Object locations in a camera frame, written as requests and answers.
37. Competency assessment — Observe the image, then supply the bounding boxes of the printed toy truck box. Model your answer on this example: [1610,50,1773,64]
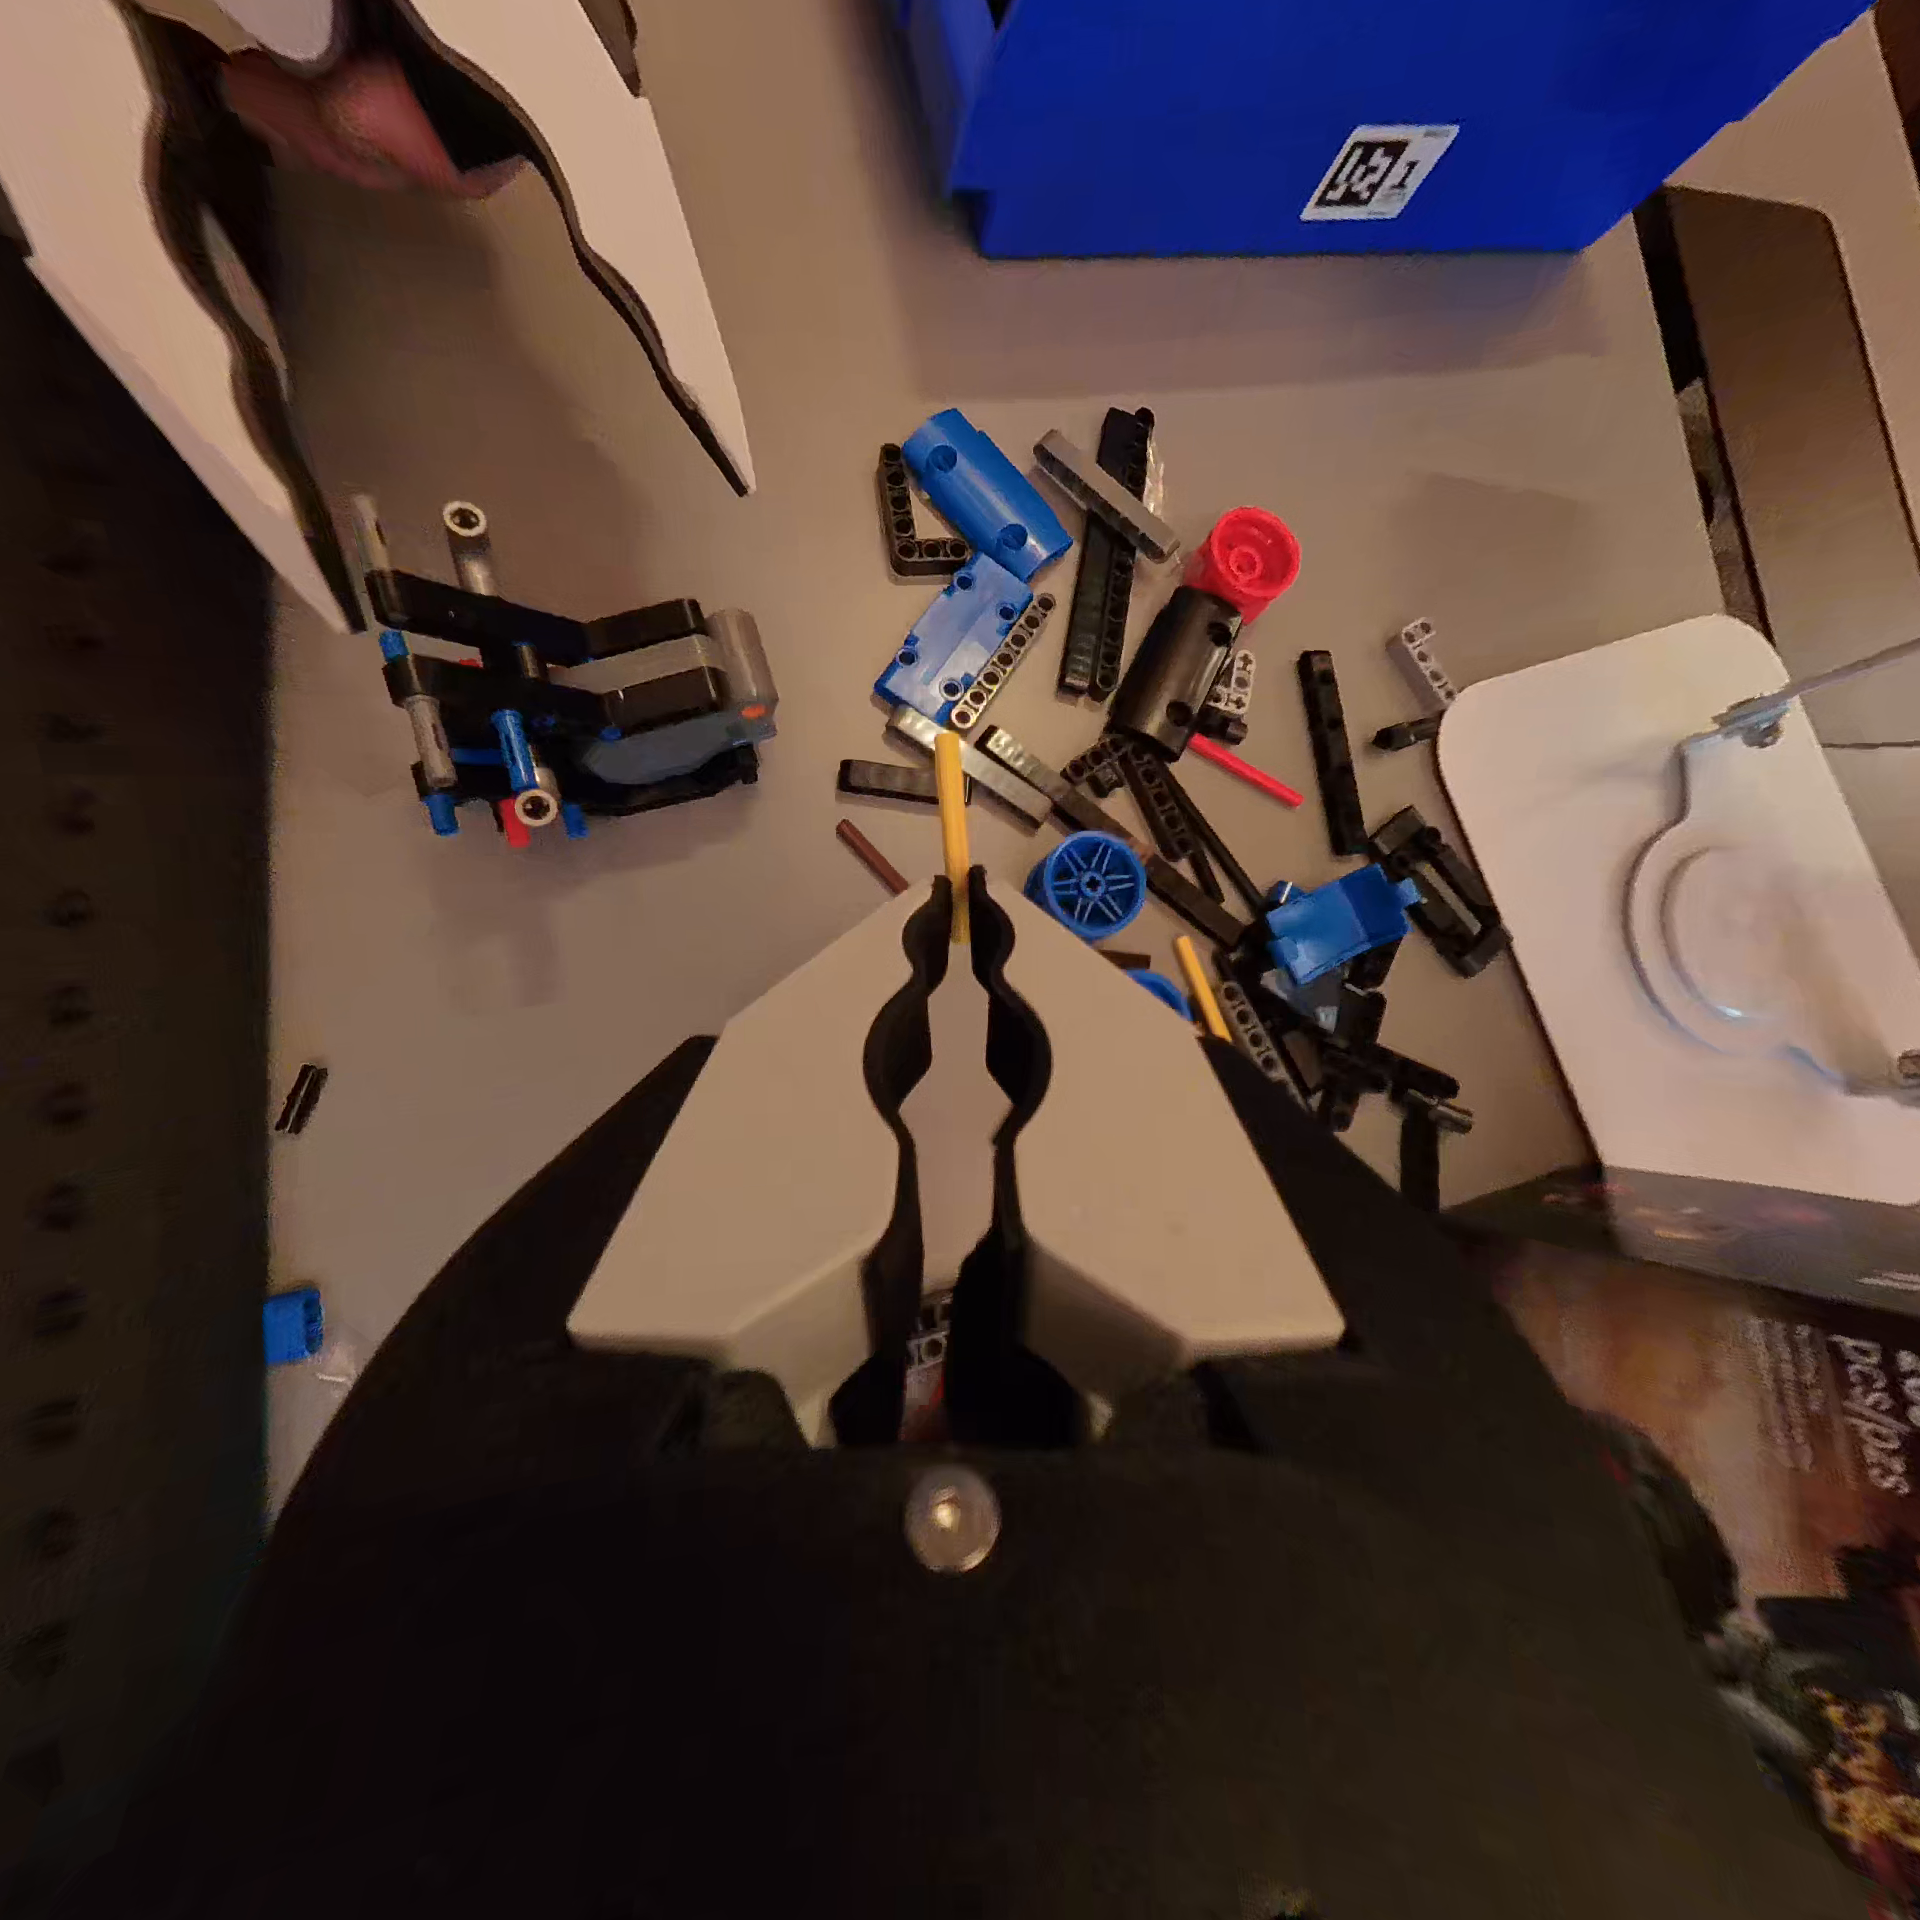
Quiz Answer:
[1447,1161,1920,1920]

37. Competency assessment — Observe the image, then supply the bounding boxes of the partly built toy chassis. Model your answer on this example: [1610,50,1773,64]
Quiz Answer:
[353,498,782,848]

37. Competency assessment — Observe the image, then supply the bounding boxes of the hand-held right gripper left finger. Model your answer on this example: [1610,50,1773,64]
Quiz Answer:
[569,867,953,1450]

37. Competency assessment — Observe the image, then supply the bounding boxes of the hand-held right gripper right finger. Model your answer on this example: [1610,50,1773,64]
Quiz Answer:
[961,867,1347,1450]

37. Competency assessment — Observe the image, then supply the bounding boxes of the black dimpled mat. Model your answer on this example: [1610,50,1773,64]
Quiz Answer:
[0,257,271,1920]

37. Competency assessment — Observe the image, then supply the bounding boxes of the dark grey toy beam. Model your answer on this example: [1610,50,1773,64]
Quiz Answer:
[1031,431,1181,560]

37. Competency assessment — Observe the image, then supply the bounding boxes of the black toy cylinder piece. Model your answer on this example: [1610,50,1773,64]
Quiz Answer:
[1111,587,1243,752]

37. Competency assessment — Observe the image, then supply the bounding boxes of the blue curved toy panel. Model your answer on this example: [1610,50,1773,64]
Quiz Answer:
[874,551,1038,713]
[900,407,1075,579]

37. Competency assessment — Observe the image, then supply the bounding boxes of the blue spoked toy wheel rim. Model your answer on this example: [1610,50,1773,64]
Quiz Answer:
[1025,831,1150,940]

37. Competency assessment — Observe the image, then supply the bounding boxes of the small clear plastic bag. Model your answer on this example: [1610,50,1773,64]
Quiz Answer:
[270,1336,361,1442]

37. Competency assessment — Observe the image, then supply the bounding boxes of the blue toy fender piece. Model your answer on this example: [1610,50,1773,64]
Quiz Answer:
[1260,867,1420,986]

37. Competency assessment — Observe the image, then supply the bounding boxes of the blue storage bin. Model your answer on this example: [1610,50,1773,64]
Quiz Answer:
[885,0,1876,261]

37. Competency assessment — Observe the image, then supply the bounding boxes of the red toy axle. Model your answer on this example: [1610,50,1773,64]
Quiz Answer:
[1191,736,1306,807]

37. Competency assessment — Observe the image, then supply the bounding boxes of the red toy wheel rim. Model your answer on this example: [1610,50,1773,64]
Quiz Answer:
[1185,507,1301,620]

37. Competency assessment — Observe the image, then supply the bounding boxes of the pile of black toy beams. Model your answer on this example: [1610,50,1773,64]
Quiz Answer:
[837,405,1509,1203]

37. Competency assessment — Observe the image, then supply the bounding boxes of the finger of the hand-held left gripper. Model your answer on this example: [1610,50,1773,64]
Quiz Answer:
[374,0,754,500]
[0,0,366,635]

